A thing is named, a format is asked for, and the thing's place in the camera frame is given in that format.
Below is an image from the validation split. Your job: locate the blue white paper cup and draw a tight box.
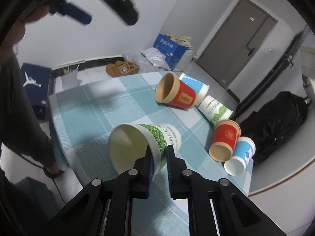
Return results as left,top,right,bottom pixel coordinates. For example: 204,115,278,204
179,74,209,104
224,136,256,176

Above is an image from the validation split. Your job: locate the black sandal foot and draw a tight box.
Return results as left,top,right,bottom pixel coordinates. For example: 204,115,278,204
43,165,65,180

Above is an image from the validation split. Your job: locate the green white paper cup front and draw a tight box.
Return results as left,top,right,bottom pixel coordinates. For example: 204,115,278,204
108,124,182,176

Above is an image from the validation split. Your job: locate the green white paper cup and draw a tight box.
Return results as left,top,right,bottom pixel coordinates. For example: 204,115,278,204
108,124,182,176
198,95,233,125

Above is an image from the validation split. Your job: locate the blue white paper cup right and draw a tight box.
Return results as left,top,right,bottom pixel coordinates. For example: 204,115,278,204
224,136,256,176

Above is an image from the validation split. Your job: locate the blue jordan shoe box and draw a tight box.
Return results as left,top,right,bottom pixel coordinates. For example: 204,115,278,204
20,63,54,120

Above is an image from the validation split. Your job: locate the white plastic parcel bag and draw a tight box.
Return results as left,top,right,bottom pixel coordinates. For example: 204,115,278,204
141,47,170,70

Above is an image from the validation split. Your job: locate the grey plastic parcel bag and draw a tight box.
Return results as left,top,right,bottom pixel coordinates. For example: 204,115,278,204
122,53,164,74

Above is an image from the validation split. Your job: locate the person left hand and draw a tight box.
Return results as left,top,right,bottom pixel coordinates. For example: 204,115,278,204
1,5,50,53

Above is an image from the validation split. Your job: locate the black tripod stand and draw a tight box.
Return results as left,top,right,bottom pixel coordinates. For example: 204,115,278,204
232,27,310,120

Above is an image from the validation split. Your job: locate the red kraft paper cup left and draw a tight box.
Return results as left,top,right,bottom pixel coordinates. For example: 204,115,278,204
155,73,197,110

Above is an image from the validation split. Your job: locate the red kraft paper cup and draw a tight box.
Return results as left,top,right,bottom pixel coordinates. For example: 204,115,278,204
155,73,197,110
209,119,241,162

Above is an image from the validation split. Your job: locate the person dark trouser leg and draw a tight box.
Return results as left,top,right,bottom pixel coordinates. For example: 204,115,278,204
1,54,59,174

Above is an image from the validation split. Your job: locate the brown suede shoe back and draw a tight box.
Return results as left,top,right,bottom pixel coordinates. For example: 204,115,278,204
114,61,138,70

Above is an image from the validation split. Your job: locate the blue cardboard box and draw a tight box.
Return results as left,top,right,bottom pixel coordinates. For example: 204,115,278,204
153,34,187,71

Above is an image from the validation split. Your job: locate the grey brown door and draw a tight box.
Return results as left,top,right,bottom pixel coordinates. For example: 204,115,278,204
197,0,277,89

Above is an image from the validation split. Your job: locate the white sack bag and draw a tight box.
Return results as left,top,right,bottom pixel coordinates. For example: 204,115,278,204
174,50,196,73

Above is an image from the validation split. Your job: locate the blue white paper cup back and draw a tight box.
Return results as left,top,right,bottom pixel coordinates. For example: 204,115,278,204
179,74,209,104

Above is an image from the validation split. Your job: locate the brown suede shoe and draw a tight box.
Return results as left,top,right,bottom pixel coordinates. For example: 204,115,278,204
106,63,139,77
114,61,138,70

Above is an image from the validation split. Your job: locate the brown suede shoe front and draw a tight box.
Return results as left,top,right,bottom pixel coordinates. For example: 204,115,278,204
106,63,139,77

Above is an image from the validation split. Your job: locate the black backpack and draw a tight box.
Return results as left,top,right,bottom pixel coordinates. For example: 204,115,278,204
239,91,310,165

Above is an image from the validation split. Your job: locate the green white paper cup back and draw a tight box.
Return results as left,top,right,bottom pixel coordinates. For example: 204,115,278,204
198,95,233,125

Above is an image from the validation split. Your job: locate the red kraft paper cup right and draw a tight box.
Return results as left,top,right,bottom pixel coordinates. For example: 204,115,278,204
209,119,241,162

